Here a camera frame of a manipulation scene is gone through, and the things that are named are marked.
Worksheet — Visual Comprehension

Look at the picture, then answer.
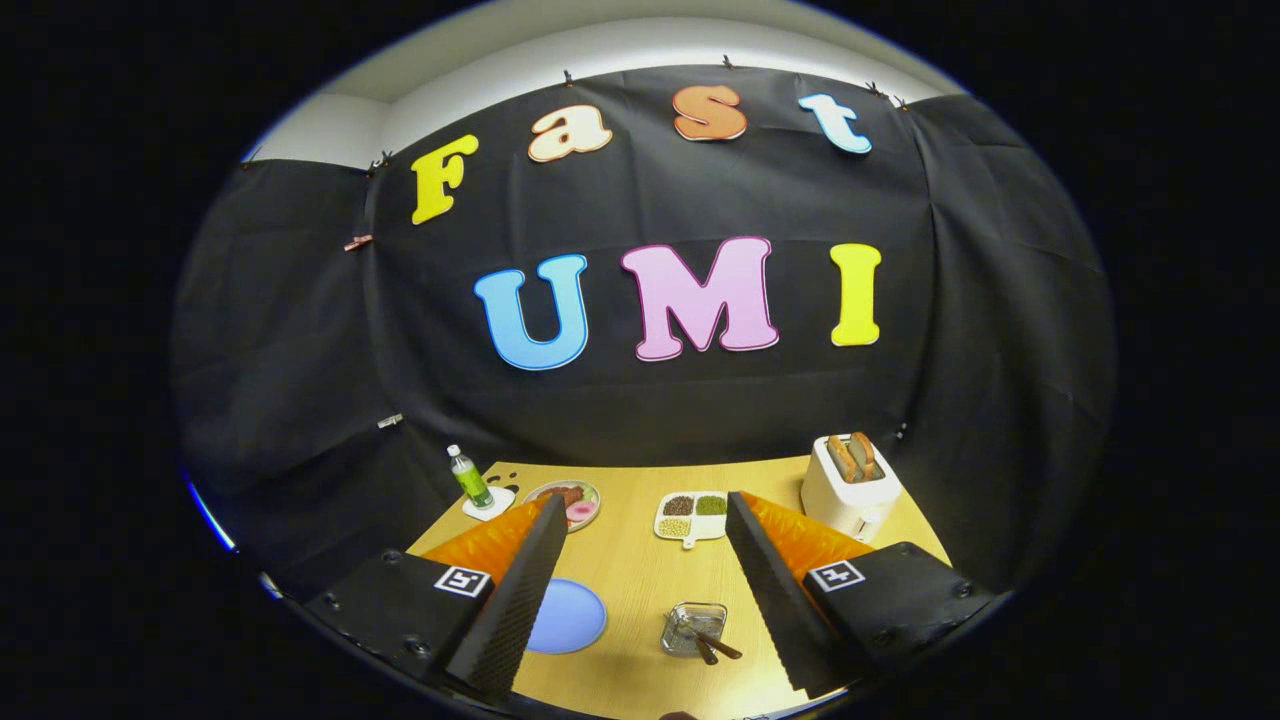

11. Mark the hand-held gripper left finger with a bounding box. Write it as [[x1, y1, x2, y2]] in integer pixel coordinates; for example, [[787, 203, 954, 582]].
[[303, 493, 569, 701]]

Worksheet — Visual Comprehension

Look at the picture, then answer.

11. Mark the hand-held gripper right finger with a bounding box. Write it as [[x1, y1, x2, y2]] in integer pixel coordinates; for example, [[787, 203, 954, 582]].
[[724, 490, 1011, 698]]

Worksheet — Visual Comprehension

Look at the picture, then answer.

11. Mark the wooden handle metal fork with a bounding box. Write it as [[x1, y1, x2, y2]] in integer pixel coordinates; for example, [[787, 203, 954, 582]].
[[688, 626, 744, 661]]

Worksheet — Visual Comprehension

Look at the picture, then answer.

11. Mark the blue plate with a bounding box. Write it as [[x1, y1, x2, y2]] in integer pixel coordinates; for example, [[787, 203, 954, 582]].
[[527, 577, 608, 655]]

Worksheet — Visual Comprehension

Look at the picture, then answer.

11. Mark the white square coaster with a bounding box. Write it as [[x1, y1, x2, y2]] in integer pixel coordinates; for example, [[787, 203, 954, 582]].
[[461, 486, 517, 522]]

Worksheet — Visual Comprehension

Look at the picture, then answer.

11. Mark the beige plate with garnish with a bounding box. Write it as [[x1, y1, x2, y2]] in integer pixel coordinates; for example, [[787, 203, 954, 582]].
[[523, 480, 602, 533]]

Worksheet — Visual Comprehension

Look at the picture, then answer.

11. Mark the white divided bean dish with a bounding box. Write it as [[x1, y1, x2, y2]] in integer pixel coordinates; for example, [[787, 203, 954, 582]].
[[654, 490, 731, 550]]

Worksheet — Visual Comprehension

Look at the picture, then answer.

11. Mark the white toaster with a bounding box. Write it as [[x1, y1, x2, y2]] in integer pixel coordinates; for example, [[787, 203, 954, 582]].
[[800, 433, 903, 544]]

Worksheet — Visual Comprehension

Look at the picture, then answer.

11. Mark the green label plastic bottle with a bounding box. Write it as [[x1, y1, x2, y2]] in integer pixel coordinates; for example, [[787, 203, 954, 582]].
[[446, 444, 495, 511]]

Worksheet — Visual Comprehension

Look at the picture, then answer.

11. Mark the metal wire basket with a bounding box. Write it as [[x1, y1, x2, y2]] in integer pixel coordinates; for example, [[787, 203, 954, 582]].
[[660, 601, 729, 659]]

